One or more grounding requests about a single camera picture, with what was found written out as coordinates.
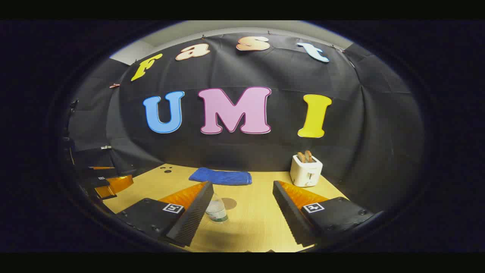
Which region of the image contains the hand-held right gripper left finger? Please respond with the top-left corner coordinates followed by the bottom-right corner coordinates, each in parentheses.
top-left (117, 181), bottom-right (214, 247)

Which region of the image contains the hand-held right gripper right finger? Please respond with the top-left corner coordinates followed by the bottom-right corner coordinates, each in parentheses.
top-left (273, 181), bottom-right (383, 245)

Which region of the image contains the clear plastic water bottle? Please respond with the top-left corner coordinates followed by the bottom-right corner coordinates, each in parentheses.
top-left (205, 192), bottom-right (228, 223)

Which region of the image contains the white toaster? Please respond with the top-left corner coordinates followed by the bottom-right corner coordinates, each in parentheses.
top-left (290, 154), bottom-right (323, 188)

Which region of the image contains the blue towel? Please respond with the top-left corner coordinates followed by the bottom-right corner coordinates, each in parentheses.
top-left (189, 167), bottom-right (252, 186)

